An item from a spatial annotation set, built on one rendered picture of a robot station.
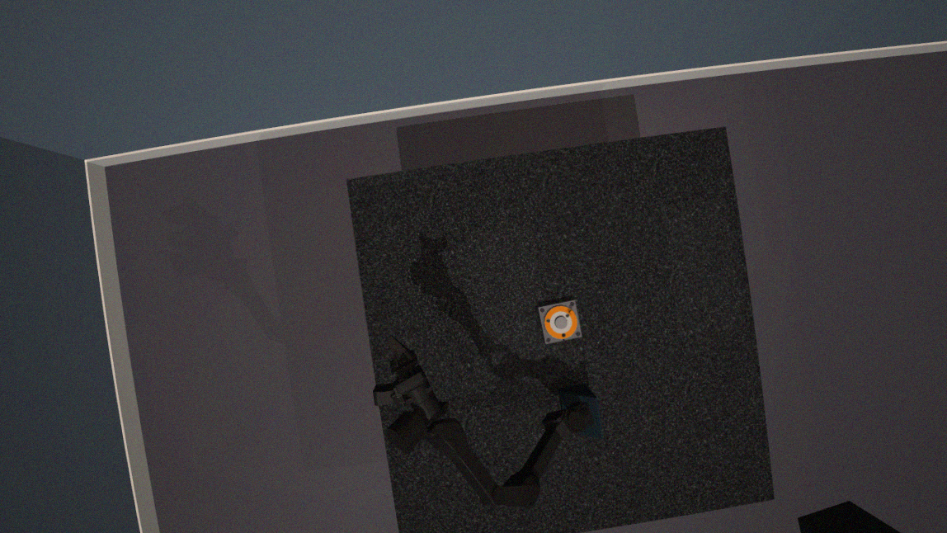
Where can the orange round plate with holes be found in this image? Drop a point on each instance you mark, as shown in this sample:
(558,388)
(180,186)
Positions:
(553,314)

